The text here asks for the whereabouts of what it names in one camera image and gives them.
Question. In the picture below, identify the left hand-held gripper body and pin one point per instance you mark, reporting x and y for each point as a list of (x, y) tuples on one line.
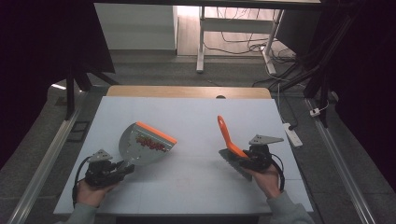
[(99, 172)]

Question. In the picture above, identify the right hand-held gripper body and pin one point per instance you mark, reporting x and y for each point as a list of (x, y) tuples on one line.
[(260, 155)]

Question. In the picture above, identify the grey dustpan with orange edge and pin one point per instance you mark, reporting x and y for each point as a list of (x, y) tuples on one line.
[(134, 152)]

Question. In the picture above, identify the person's left hand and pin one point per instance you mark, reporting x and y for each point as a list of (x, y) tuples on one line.
[(91, 194)]

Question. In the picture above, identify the white power strip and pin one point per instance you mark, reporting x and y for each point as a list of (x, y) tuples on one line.
[(292, 134)]

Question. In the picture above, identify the small white adapter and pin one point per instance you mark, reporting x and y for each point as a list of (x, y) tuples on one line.
[(315, 112)]

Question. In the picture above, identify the black metal stand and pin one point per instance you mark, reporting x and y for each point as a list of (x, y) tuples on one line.
[(70, 93), (323, 87)]

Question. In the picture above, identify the wooden table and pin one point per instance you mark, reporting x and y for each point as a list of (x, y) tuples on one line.
[(186, 92)]

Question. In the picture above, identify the dark curtain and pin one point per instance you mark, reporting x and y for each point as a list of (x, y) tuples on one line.
[(370, 77), (31, 62)]

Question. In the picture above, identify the white cabinet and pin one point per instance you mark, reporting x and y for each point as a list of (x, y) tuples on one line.
[(135, 26)]

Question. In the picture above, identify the black rectangular floor bracket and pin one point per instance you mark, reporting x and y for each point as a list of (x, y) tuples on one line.
[(79, 131)]

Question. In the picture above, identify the aluminium rail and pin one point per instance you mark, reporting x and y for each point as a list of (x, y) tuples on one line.
[(339, 165), (46, 161)]

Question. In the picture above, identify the white desk frame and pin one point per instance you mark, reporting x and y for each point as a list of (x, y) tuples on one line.
[(236, 25)]

